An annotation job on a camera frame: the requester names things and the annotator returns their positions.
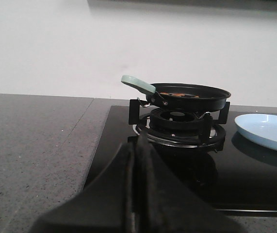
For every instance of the light blue plate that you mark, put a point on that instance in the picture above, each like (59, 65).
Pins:
(260, 129)

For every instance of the black glass cooktop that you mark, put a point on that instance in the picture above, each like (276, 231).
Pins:
(239, 180)

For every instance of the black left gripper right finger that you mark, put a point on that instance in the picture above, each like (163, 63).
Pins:
(165, 204)

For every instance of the black frying pan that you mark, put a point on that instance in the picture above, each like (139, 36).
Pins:
(211, 99)

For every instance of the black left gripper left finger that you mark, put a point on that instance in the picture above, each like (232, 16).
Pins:
(100, 207)

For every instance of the brown meat pieces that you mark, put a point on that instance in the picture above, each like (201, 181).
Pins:
(179, 95)

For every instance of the black burner under pan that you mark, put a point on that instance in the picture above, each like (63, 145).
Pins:
(178, 128)

